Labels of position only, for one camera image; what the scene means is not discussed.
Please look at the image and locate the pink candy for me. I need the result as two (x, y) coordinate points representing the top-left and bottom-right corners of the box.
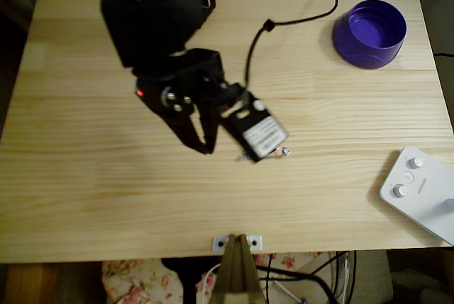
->
(234, 145), (293, 162)

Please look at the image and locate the purple plastic bowl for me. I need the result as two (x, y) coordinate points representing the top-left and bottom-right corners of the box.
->
(332, 0), (408, 70)

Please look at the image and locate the floral patterned cloth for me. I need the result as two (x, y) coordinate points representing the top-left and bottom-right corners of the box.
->
(101, 251), (331, 304)

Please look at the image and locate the brown wooden board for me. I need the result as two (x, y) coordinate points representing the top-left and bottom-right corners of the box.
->
(5, 263), (60, 304)

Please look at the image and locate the grey fabric cushion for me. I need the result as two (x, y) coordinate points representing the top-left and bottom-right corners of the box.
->
(294, 249), (394, 304)

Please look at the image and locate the white device with knobs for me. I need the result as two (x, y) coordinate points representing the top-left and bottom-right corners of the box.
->
(378, 145), (454, 247)

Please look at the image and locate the black camera box white label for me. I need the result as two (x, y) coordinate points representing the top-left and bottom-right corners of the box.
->
(218, 90), (290, 164)

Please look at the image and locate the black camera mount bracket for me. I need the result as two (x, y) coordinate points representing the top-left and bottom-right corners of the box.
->
(222, 82), (255, 117)

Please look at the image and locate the black camera cable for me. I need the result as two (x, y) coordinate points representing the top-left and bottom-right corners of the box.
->
(243, 0), (350, 101)

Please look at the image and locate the silver metal corner bracket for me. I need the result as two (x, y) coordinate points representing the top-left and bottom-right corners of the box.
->
(211, 235), (263, 250)

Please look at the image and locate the aluminium extrusion post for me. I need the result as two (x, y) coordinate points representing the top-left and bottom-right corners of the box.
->
(209, 233), (267, 304)

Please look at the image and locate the thick black cable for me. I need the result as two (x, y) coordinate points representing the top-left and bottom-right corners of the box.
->
(255, 264), (340, 304)

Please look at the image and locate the white cable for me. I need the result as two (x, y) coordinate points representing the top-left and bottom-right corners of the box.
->
(204, 263), (302, 303)

